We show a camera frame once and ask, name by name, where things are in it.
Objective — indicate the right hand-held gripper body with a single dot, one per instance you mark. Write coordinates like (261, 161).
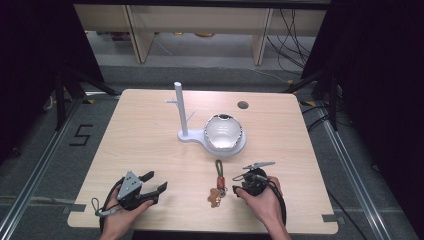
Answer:
(254, 183)

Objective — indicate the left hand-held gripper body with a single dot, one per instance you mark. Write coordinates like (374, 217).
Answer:
(128, 188)

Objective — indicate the white hanger stand with dish base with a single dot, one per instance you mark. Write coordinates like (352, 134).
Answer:
(181, 110)

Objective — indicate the person's right hand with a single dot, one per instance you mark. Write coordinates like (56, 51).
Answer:
(268, 206)

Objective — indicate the person's left hand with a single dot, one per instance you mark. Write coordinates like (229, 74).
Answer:
(116, 218)

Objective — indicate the grey tape strip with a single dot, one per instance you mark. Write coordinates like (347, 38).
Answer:
(75, 208)
(330, 218)

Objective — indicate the round grey table grommet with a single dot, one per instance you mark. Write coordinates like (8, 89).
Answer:
(243, 105)

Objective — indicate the black metal stand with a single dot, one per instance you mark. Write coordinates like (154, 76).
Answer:
(60, 100)
(333, 100)

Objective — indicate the yellow object under bench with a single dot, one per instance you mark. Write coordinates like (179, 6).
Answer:
(204, 34)

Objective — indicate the black curtain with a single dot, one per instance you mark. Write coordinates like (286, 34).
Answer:
(36, 60)
(380, 83)

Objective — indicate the beige wooden bench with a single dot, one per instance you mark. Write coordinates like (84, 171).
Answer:
(200, 18)

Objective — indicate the aluminium floor rail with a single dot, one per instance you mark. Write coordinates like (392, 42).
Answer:
(353, 173)
(36, 173)

